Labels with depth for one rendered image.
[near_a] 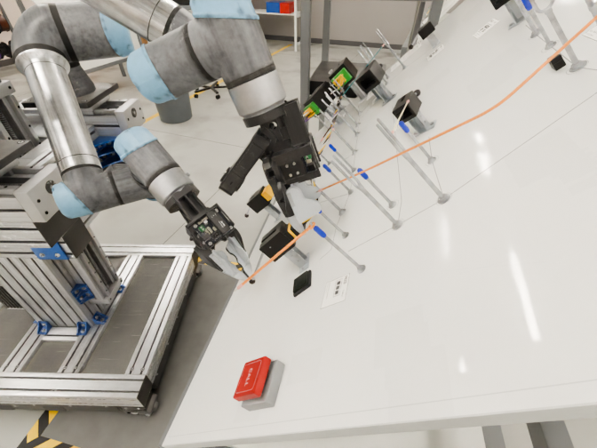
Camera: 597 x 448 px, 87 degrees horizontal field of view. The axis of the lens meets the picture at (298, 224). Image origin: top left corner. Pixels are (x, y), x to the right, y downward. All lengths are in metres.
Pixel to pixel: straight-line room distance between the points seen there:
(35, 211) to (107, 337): 0.90
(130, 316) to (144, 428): 0.48
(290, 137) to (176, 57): 0.18
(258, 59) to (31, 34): 0.59
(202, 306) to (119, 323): 0.44
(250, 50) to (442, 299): 0.37
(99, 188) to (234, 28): 0.44
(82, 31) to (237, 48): 0.54
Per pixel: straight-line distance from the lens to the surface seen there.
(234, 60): 0.45
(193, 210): 0.62
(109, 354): 1.69
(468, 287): 0.35
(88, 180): 0.76
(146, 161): 0.65
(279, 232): 0.55
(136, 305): 1.80
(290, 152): 0.47
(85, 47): 0.95
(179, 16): 0.62
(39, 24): 0.94
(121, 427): 1.76
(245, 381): 0.47
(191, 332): 1.86
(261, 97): 0.45
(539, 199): 0.39
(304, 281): 0.54
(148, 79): 0.51
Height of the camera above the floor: 1.53
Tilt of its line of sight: 41 degrees down
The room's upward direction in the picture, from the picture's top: straight up
